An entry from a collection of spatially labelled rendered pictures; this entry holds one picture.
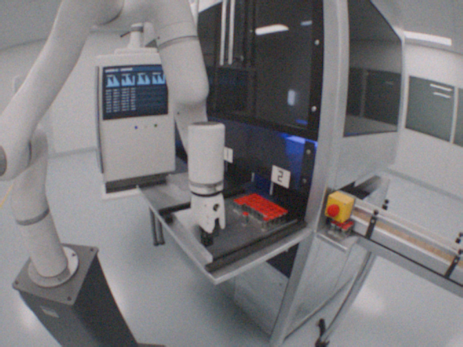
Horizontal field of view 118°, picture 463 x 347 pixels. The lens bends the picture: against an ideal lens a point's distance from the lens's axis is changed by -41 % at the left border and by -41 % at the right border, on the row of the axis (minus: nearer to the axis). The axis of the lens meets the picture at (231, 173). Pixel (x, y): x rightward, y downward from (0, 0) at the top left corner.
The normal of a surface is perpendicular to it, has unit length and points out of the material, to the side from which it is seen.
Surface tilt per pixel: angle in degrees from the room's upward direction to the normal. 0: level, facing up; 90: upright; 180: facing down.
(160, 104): 90
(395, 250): 90
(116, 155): 90
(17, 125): 73
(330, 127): 90
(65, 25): 118
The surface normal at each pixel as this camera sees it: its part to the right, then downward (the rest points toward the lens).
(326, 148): -0.80, 0.17
